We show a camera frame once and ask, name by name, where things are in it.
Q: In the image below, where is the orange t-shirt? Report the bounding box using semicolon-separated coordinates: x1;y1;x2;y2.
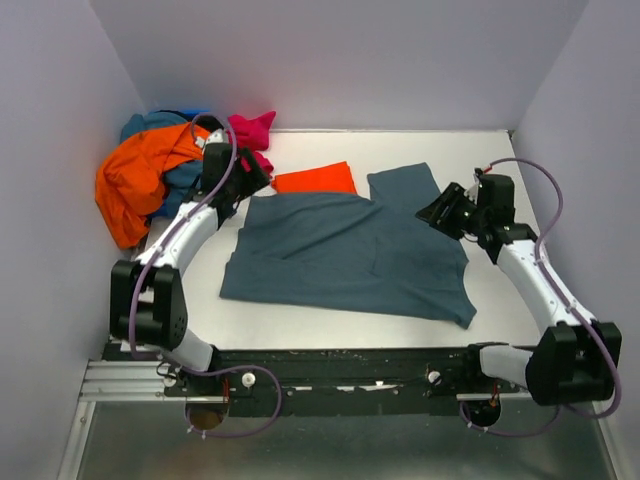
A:
271;162;357;194
95;123;207;250

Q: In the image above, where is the grey-blue t-shirt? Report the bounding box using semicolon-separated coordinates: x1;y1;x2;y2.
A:
220;163;476;329

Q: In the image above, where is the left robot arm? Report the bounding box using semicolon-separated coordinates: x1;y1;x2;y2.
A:
109;142;270;375

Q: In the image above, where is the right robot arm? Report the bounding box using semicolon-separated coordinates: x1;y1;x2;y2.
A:
416;170;622;406

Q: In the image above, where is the magenta t-shirt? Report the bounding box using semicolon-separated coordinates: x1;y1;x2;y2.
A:
228;111;276;175

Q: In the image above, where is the teal blue t-shirt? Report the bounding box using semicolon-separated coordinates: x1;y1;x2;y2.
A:
120;110;202;219

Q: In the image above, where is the crumpled orange t-shirt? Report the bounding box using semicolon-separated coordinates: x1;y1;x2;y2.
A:
95;123;207;250

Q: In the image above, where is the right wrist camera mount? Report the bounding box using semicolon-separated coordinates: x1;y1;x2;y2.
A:
466;168;486;201

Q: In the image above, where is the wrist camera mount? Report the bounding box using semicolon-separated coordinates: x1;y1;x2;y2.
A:
195;129;229;150
466;168;486;201

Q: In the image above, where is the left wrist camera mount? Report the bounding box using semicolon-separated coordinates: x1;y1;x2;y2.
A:
195;129;229;150

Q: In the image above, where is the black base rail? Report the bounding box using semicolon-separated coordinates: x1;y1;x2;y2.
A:
164;344;506;417

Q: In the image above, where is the aluminium extrusion frame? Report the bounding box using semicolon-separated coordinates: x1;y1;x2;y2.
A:
54;239;231;480

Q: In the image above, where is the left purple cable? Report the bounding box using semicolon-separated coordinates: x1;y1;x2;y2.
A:
127;113;284;440

